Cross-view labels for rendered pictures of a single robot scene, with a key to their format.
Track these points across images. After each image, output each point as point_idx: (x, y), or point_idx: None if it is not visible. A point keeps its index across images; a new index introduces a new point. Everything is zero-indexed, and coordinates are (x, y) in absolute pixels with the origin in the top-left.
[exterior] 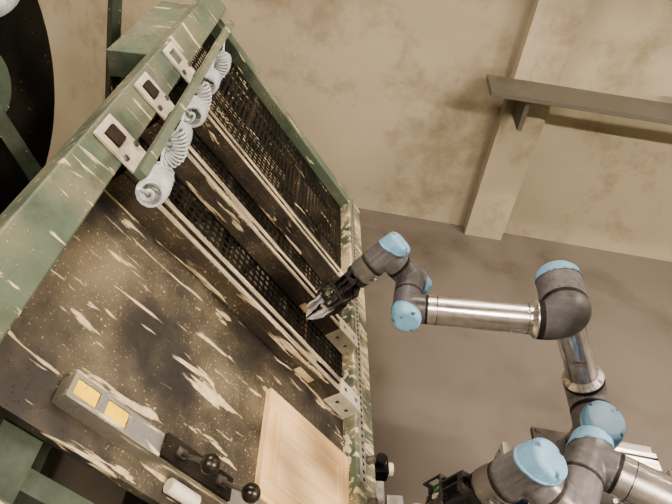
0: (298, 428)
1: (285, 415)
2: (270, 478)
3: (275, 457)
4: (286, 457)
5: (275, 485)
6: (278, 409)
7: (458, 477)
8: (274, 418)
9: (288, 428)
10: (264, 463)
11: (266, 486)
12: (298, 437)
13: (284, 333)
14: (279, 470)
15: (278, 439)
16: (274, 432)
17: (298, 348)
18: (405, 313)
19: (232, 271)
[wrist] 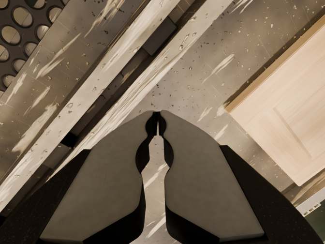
0: (310, 72)
1: (277, 99)
2: (302, 165)
3: (296, 148)
4: (311, 125)
5: (312, 160)
6: (261, 113)
7: None
8: (265, 129)
9: (293, 98)
10: (287, 169)
11: (302, 174)
12: (317, 78)
13: (155, 76)
14: (309, 145)
15: (288, 133)
16: (277, 137)
17: (206, 24)
18: None
19: (5, 205)
